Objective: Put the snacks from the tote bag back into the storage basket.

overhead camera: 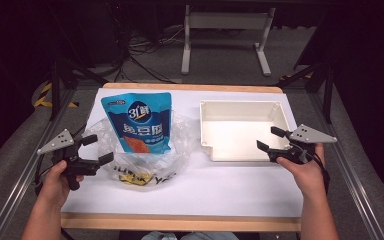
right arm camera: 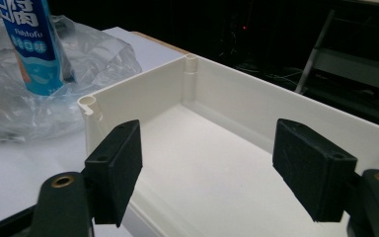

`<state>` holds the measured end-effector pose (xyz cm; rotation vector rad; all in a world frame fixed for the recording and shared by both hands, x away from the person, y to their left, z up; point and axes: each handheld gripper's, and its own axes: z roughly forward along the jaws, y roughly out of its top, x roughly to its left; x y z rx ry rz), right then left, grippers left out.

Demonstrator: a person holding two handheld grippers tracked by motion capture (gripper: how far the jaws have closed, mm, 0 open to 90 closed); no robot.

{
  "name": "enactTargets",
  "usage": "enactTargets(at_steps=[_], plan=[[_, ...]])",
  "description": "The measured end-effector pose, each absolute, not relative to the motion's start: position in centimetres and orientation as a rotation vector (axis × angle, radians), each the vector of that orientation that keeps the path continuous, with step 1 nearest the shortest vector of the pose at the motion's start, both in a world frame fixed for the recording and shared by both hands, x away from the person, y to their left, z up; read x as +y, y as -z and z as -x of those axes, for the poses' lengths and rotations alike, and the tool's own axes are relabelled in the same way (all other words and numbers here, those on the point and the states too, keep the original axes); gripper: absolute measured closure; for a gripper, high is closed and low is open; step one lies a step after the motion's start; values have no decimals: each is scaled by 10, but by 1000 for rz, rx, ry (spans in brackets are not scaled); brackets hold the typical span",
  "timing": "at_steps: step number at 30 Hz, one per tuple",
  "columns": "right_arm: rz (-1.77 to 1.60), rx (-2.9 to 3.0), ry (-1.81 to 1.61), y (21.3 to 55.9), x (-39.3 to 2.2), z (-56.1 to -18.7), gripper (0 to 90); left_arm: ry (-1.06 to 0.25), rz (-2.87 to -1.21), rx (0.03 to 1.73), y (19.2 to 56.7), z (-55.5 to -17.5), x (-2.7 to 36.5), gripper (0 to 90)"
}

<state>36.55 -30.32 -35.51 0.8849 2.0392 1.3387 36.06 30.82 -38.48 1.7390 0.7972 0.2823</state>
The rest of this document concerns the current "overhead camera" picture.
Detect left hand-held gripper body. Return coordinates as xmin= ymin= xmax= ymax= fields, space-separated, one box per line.
xmin=36 ymin=129 xmax=101 ymax=192

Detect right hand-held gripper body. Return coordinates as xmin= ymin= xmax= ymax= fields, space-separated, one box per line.
xmin=267 ymin=123 xmax=338 ymax=165

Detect white plastic tray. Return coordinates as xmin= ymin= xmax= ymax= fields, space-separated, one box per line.
xmin=198 ymin=99 xmax=293 ymax=163

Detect blue food pouch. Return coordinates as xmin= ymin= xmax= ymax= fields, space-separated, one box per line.
xmin=100 ymin=92 xmax=173 ymax=155

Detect clear plastic bag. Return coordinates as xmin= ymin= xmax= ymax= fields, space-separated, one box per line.
xmin=85 ymin=111 xmax=198 ymax=192

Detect person's left hand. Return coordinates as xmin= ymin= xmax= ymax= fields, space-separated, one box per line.
xmin=38 ymin=160 xmax=85 ymax=211

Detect person's right hand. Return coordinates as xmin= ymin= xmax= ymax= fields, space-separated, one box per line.
xmin=275 ymin=143 xmax=328 ymax=201

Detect black tripod stand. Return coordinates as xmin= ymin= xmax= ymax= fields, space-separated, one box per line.
xmin=47 ymin=56 xmax=110 ymax=122
xmin=275 ymin=61 xmax=335 ymax=125

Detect yellow black hazard tape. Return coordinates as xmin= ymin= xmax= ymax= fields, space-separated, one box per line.
xmin=33 ymin=81 xmax=80 ymax=109

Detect white table mat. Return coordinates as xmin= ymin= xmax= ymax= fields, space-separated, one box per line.
xmin=60 ymin=88 xmax=305 ymax=219

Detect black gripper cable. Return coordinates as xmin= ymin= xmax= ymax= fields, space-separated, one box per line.
xmin=313 ymin=153 xmax=332 ymax=196
xmin=33 ymin=152 xmax=53 ymax=196

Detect aluminium rail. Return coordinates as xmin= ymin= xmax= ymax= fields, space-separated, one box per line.
xmin=307 ymin=83 xmax=384 ymax=240
xmin=0 ymin=87 xmax=78 ymax=240

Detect black floor cables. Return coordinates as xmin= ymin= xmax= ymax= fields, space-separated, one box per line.
xmin=111 ymin=23 xmax=185 ymax=85

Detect grey metal stand frame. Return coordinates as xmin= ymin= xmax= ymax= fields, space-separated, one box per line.
xmin=180 ymin=4 xmax=277 ymax=77

